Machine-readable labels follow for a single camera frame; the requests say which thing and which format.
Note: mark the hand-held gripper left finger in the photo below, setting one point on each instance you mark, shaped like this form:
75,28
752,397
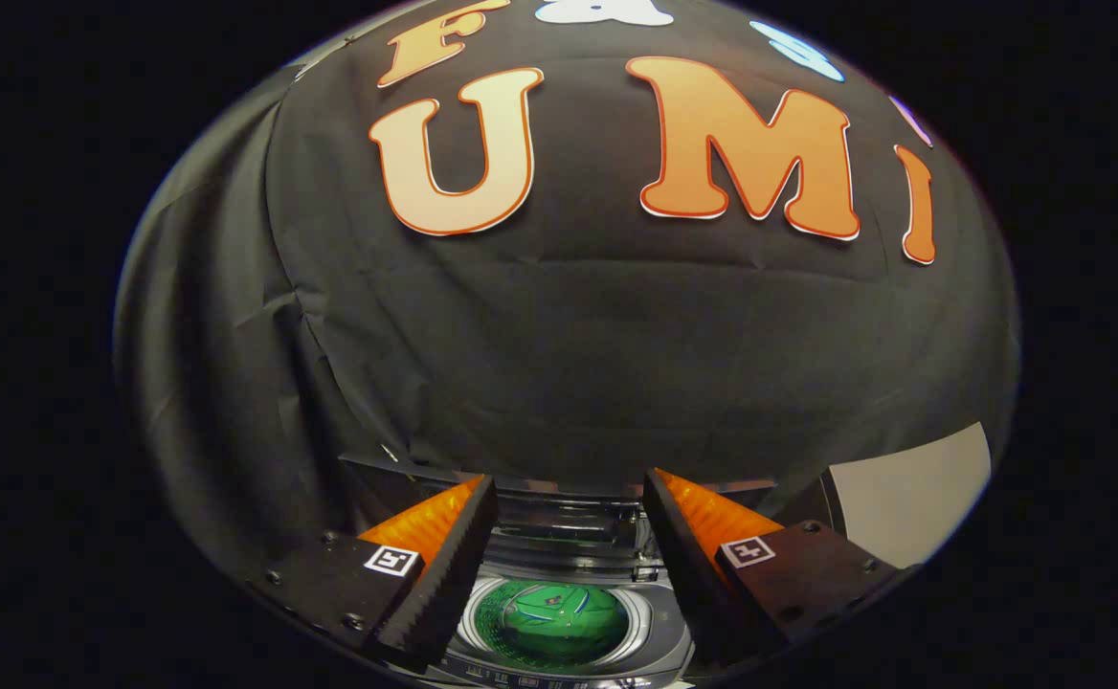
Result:
444,593

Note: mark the green polo shirt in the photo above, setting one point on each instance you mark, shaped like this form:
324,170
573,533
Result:
549,622

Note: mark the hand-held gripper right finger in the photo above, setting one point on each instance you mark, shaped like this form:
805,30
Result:
698,584

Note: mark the black backdrop cloth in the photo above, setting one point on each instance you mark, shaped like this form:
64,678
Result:
569,335

